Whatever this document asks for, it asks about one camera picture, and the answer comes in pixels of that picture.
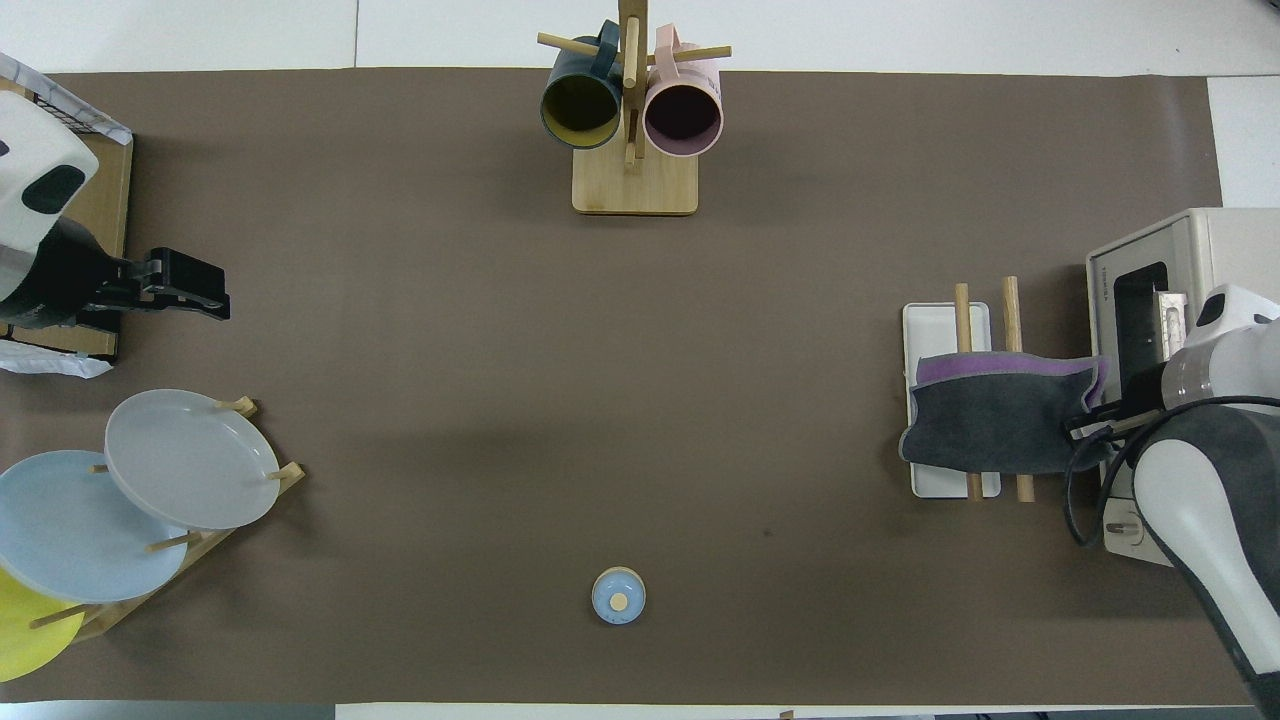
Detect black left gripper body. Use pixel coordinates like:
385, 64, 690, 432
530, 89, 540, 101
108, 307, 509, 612
0, 225, 161, 331

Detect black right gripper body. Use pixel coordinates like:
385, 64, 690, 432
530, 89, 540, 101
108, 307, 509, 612
1118, 362, 1171, 421

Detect purple and grey towel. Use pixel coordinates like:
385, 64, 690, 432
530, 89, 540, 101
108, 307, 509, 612
898, 350, 1113, 476

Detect white towel rack wooden rods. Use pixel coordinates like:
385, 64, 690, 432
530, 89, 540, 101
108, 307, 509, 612
902, 276, 1036, 503

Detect wooden plate rack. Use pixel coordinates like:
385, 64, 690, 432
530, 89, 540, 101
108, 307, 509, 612
28, 396, 306, 643

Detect white crumpled paper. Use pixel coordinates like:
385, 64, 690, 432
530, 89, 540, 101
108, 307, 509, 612
0, 340, 116, 379

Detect wooden shelf box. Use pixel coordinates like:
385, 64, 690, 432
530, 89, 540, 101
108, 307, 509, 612
0, 78, 134, 361

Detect beige toaster oven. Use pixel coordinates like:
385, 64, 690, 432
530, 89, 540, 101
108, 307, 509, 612
1086, 207, 1280, 571

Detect grey plate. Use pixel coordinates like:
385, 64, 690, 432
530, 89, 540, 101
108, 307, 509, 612
104, 389, 282, 531

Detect white patterned paper sheet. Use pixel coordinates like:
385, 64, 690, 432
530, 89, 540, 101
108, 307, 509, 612
0, 52, 134, 146

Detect light blue plate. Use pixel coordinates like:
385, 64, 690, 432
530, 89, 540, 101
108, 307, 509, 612
0, 450, 191, 604

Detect yellow plate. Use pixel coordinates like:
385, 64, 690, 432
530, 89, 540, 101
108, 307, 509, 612
0, 567, 87, 683

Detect dark blue mug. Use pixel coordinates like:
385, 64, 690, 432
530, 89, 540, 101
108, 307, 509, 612
540, 20, 626, 151

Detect brown table mat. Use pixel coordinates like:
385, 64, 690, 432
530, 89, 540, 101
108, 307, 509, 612
0, 68, 1276, 706

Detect wooden mug tree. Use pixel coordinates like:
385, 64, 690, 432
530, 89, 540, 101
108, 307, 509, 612
537, 0, 733, 217

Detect small blue round bell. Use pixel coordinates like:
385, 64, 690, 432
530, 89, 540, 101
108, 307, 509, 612
591, 566, 647, 626

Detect pink mug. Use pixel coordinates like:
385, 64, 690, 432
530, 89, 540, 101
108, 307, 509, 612
643, 25, 724, 158

